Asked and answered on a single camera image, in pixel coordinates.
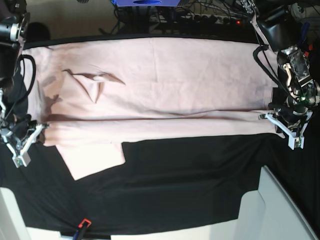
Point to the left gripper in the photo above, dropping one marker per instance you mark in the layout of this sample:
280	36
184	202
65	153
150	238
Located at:
294	104

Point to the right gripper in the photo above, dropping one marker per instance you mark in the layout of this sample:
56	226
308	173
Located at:
18	131

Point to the pink T-shirt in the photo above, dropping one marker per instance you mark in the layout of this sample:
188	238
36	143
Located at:
96	95

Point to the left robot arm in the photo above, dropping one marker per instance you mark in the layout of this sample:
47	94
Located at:
282	55

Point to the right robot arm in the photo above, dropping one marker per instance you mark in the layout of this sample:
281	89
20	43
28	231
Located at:
21	101

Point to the red black clamp right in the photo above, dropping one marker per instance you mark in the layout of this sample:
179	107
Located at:
308	49

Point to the red black clamp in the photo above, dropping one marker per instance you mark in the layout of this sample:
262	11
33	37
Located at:
81	229
308	49

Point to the red black clamp bottom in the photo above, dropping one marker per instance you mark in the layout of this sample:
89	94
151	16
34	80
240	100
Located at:
81	229

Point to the black table cloth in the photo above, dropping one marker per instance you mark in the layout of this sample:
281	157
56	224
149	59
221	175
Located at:
164	184

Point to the black power strip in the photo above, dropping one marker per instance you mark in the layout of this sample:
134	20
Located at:
188	18

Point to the white camera bracket right arm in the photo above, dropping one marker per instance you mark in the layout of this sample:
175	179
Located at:
20	156

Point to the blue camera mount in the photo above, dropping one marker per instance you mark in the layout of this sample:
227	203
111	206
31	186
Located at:
146	3

